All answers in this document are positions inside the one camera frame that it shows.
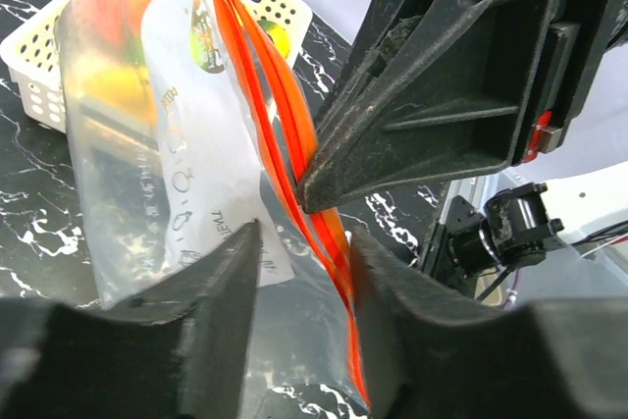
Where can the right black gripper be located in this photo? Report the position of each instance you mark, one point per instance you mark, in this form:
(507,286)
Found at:
(578,36)

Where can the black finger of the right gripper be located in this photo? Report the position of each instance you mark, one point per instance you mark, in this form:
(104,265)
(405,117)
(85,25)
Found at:
(433,90)

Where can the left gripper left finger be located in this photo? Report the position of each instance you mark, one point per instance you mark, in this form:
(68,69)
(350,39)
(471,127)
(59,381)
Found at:
(174,350)

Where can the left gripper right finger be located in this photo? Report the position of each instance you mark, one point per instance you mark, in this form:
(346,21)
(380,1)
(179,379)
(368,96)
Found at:
(430,352)

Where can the orange fruit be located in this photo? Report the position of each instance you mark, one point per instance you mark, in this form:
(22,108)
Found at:
(117,95)

